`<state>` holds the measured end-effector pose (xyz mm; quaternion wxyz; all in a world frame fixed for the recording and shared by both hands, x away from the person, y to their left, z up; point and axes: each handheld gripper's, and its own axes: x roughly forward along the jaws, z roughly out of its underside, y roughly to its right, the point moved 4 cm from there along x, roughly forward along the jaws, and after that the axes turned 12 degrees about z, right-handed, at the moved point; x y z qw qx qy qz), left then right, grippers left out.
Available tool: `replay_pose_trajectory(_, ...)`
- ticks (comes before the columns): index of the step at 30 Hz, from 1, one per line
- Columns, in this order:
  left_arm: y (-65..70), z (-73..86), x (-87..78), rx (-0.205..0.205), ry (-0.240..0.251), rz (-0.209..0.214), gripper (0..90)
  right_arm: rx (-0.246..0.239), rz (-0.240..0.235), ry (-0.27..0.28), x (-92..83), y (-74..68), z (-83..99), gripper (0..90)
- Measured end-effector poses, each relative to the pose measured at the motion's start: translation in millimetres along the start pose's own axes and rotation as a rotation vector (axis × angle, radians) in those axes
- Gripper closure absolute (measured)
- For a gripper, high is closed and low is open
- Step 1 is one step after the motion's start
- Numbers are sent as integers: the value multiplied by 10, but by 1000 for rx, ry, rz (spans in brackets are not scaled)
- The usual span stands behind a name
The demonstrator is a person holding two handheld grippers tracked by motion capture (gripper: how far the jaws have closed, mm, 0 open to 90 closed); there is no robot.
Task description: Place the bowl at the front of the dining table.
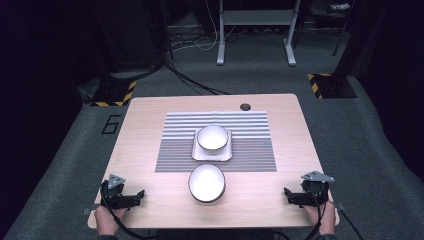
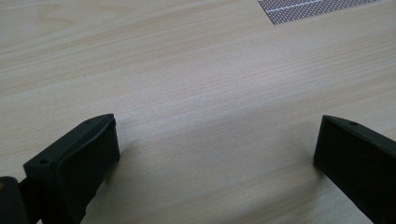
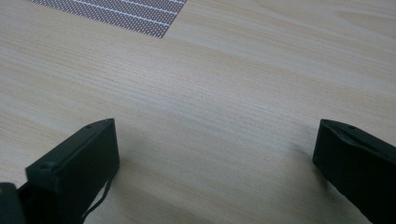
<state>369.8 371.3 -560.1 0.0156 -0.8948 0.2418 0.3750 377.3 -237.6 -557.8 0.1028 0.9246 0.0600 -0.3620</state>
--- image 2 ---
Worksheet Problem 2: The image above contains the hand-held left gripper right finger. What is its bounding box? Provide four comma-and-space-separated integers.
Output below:
313, 114, 396, 224

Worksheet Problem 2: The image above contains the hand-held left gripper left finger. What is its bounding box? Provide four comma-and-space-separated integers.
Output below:
22, 113, 121, 224

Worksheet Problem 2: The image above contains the striped grey placemat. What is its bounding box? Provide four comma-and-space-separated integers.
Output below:
257, 0, 383, 26

